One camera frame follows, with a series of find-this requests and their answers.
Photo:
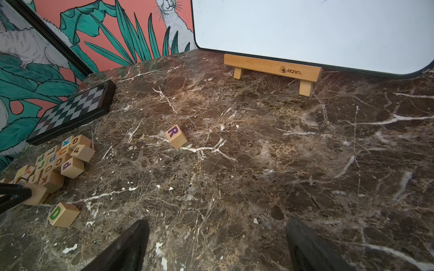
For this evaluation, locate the white whiteboard reading RED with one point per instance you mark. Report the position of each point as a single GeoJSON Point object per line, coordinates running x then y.
{"type": "Point", "coordinates": [386, 38]}

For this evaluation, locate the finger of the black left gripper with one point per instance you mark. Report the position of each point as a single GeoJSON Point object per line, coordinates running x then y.
{"type": "Point", "coordinates": [12, 195]}

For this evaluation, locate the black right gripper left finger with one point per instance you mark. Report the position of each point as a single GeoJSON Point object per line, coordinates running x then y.
{"type": "Point", "coordinates": [126, 253]}

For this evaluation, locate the black white chessboard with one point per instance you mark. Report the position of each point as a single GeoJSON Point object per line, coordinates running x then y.
{"type": "Point", "coordinates": [76, 111]}

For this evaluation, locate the pile of wooden letter blocks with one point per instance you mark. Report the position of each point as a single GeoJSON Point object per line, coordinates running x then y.
{"type": "Point", "coordinates": [47, 175]}

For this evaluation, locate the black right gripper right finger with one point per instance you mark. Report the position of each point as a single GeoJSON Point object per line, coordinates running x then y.
{"type": "Point", "coordinates": [310, 252]}

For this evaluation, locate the wooden easel stand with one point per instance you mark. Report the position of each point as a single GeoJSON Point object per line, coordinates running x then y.
{"type": "Point", "coordinates": [307, 75]}

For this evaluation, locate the wooden block letter D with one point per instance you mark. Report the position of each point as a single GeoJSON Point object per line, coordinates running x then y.
{"type": "Point", "coordinates": [63, 215]}

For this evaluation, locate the wooden block letter R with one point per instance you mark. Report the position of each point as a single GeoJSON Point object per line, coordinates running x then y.
{"type": "Point", "coordinates": [176, 137]}

